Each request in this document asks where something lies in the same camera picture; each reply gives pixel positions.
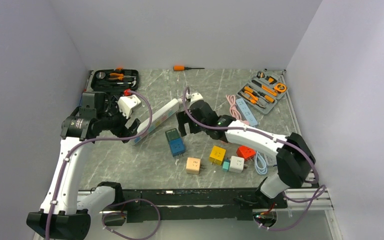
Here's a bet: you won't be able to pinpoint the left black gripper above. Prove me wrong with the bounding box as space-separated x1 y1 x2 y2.
97 96 140 143

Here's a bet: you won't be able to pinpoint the white power strip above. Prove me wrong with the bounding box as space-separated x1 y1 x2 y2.
128 98 182 146

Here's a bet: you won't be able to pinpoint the dark green cube adapter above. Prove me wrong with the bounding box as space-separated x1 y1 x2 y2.
165 128 181 142

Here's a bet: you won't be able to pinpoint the black tool case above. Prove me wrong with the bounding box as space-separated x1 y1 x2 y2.
83 67 140 103

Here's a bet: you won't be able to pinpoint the blue cube adapter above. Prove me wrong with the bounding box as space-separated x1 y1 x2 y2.
168 138 186 157

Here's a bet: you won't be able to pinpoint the light blue power strip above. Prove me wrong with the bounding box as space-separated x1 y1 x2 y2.
235 97 259 127

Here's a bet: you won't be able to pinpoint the yellow cube adapter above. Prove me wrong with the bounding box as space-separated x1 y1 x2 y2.
209 145 227 166

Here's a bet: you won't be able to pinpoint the beige cube adapter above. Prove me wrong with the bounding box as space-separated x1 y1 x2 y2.
185 157 206 175

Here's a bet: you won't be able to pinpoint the teal cube adapter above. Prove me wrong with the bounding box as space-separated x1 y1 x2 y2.
221 160 230 172

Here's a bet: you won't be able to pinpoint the red cube adapter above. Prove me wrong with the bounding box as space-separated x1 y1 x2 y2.
236 145 256 161

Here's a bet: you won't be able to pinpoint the white cube adapter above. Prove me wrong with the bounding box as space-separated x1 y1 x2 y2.
228 156 248 173

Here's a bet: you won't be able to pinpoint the grey tool case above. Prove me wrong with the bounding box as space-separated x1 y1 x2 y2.
236 69 288 115

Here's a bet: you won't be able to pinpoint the light blue round plug cable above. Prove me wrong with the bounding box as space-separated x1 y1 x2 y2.
254 151 269 176

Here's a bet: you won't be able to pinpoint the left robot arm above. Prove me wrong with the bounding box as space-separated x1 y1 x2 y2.
26 91 141 240

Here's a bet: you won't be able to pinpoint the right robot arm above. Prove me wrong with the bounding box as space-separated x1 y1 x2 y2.
176 100 316 208

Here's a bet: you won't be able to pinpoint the blue red pen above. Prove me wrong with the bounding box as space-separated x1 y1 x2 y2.
78 70 91 112

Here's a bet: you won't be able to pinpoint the clear screw box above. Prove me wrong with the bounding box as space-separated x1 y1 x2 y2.
264 154 278 167

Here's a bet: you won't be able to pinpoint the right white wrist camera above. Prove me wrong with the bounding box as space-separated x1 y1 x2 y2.
186 92 204 104

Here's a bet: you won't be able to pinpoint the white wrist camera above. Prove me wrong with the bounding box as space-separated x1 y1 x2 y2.
186 92 204 104
117 94 142 119

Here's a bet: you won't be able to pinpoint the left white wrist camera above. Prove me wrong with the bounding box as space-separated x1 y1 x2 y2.
117 94 142 119

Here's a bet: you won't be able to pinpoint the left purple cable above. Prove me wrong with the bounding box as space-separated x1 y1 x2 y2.
44 90 161 240

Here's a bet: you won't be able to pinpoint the pink coiled cable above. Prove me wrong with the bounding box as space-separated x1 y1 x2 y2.
226 94 250 126

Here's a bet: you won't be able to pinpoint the orange handled screwdriver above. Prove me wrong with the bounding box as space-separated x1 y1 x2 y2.
172 65 204 72

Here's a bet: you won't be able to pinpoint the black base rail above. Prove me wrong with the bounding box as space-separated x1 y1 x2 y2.
104 187 288 223

